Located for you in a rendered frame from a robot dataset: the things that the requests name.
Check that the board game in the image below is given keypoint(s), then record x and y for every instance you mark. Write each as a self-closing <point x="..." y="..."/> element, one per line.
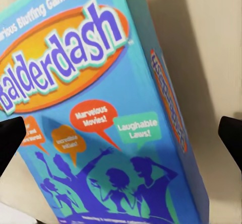
<point x="105" y="138"/>

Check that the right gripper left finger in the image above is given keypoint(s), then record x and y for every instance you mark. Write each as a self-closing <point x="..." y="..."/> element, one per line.
<point x="12" y="133"/>

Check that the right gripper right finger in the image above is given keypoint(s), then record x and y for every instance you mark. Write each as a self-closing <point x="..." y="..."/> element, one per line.
<point x="230" y="132"/>

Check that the bed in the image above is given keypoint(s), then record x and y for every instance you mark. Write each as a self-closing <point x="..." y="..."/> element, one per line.
<point x="201" y="42"/>

